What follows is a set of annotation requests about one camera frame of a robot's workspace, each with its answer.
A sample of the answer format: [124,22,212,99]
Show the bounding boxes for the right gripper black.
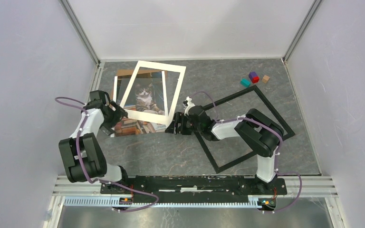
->
[165,112,202,135]

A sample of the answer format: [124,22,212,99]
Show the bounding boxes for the white mat board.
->
[120,60,186,125]

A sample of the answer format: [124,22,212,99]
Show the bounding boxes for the cat photo print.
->
[111,76,168,137]

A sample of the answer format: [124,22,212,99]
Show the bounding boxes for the black picture frame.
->
[203,85,295,175]

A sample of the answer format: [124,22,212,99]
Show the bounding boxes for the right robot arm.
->
[165,105,284,194]

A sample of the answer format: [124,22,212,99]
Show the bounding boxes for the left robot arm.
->
[58,90,130,194]

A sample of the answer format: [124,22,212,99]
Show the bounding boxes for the brown backing board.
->
[109,69,167,105]

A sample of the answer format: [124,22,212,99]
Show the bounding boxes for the teal cube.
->
[240,78,251,88]

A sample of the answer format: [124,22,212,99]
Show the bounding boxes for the purple cube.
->
[249,71,259,80]

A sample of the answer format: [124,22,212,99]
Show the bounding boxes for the red cube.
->
[251,76,259,83]

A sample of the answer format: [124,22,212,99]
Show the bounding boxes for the tan wooden cube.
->
[262,75,270,84]

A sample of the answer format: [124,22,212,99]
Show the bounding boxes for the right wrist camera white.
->
[183,96,195,116]

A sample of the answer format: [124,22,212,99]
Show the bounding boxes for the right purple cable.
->
[189,90,303,214]

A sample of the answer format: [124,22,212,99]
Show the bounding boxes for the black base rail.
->
[100,175,288,204]

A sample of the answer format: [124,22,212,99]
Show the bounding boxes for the aluminium frame rails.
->
[43,0,346,228]

